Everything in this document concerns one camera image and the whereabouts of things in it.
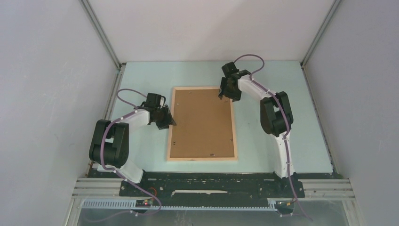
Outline wooden picture frame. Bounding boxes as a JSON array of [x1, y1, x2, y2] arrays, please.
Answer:
[[166, 86, 239, 162]]

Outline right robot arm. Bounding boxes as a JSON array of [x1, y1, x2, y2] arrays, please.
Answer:
[[218, 75, 295, 197]]

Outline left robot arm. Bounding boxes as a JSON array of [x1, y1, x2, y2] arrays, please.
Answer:
[[88, 105, 176, 196]]

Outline left corner metal profile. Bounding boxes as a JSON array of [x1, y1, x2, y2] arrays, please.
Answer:
[[79, 0, 122, 70]]

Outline corner metal profile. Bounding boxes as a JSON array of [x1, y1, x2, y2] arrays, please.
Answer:
[[79, 0, 122, 70], [301, 0, 343, 69]]

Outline right corner metal profile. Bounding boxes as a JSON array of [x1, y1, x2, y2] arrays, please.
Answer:
[[301, 0, 343, 69]]

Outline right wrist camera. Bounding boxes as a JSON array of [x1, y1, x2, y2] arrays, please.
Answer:
[[221, 62, 251, 79]]

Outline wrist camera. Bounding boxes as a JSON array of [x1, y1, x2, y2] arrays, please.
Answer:
[[144, 93, 166, 108], [221, 62, 251, 79]]

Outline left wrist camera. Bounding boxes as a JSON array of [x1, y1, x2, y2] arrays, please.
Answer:
[[144, 93, 166, 108]]

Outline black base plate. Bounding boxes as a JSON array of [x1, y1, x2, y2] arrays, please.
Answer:
[[138, 172, 305, 208]]

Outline white cable duct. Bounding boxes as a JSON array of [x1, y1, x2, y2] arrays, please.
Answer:
[[81, 199, 277, 211]]

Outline aluminium rail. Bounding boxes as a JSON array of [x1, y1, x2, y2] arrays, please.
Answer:
[[72, 178, 355, 201]]

